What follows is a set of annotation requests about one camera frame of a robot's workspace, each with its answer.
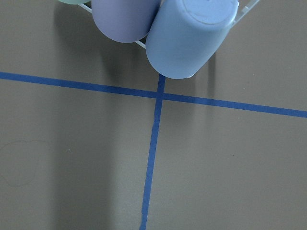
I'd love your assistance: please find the blue plastic cup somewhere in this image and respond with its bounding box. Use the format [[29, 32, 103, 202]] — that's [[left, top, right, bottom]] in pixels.
[[146, 0, 239, 79]]

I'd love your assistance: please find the purple plastic cup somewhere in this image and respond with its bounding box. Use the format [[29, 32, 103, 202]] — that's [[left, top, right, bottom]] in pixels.
[[91, 0, 161, 43]]

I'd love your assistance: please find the green plastic cup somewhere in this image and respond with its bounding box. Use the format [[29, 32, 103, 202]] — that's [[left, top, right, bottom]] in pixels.
[[59, 0, 91, 5]]

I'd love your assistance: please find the white wire cup rack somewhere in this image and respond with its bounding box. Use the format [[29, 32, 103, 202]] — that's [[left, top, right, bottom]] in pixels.
[[78, 0, 260, 49]]

